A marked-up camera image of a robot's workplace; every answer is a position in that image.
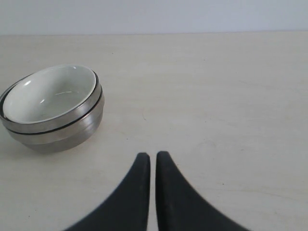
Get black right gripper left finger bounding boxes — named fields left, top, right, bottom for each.
left=67, top=153, right=150, bottom=231

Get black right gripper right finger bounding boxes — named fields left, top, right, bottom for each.
left=155, top=151, right=245, bottom=231

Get smooth stainless steel bowl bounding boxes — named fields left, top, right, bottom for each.
left=6, top=93, right=104, bottom=153

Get dimpled stainless steel bowl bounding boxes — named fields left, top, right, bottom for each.
left=0, top=71, right=102, bottom=134

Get white ceramic bowl black patch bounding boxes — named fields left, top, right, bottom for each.
left=3, top=64, right=97, bottom=124

